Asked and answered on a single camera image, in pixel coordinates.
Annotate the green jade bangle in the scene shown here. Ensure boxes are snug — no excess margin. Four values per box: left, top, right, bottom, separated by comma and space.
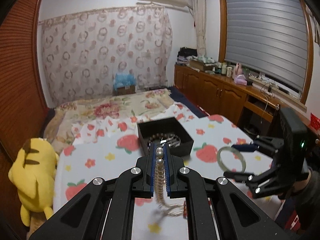
217, 146, 247, 172

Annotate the white pearl bracelet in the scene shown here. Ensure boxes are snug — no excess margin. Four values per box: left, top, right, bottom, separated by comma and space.
153, 147, 187, 217

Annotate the silver cuff bangle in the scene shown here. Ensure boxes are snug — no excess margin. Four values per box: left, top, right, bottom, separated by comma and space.
160, 134, 181, 148

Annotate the dark wooden bead bracelet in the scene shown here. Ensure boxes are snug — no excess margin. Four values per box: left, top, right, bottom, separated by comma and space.
147, 133, 176, 145

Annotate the black jewelry box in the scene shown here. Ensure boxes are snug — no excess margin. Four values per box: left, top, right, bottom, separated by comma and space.
138, 117, 194, 158

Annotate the right hand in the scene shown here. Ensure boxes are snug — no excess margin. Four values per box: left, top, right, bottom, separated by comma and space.
278, 169, 319, 209

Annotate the wooden sideboard cabinet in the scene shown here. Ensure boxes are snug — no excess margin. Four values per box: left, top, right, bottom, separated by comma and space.
174, 65, 288, 135

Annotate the strawberry flower print blanket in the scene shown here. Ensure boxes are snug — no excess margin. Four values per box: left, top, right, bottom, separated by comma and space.
52, 102, 283, 240

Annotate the pink rabbit figurine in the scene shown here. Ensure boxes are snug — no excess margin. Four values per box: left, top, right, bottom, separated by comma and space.
233, 63, 242, 79

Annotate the yellow pikachu plush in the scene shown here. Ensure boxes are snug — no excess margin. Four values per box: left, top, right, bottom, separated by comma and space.
8, 138, 59, 227

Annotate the floral bed quilt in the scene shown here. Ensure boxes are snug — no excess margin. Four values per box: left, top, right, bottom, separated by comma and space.
43, 88, 174, 154

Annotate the grey window blind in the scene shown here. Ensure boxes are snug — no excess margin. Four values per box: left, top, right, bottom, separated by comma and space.
225, 0, 308, 92

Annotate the pile of folded clothes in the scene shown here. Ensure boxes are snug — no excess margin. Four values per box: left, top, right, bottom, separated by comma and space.
176, 47, 197, 66

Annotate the blue bag on box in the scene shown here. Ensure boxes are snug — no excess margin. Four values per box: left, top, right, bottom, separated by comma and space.
113, 73, 137, 95

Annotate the patterned lace curtain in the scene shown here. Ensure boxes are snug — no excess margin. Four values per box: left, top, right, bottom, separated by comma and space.
41, 5, 172, 105

